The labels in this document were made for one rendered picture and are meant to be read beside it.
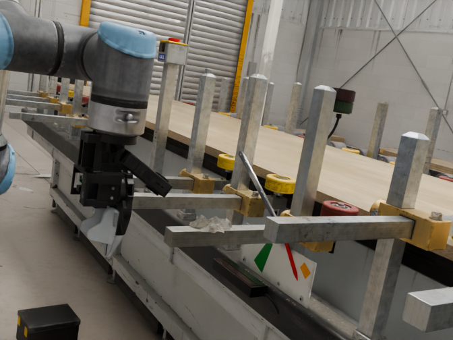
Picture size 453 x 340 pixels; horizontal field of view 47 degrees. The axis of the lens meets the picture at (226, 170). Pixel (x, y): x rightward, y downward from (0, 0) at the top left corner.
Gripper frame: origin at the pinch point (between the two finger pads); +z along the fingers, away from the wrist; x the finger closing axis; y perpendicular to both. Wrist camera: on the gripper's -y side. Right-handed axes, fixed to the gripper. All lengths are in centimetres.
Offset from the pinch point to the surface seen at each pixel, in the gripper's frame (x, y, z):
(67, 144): -173, -44, 15
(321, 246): 6.0, -43.3, -0.7
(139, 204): -23.0, -14.8, -0.7
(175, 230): 1.2, -11.0, -3.4
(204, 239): 2.0, -17.0, -1.7
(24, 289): -158, -27, 83
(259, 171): -39, -59, -6
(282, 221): 26.2, -13.4, -13.5
